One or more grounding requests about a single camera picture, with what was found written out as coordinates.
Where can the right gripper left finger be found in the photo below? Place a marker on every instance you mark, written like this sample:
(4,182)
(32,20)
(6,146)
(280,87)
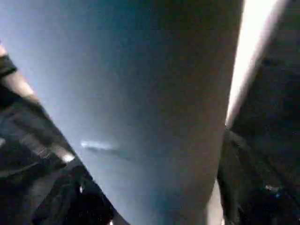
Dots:
(77,201)

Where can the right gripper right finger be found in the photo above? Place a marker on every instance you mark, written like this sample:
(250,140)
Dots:
(253,187)

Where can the white plastic table leg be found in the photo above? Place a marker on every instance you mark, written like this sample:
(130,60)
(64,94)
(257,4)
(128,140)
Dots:
(129,93)

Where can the black mat cloth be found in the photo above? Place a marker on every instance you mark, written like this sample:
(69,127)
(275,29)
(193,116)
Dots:
(276,105)

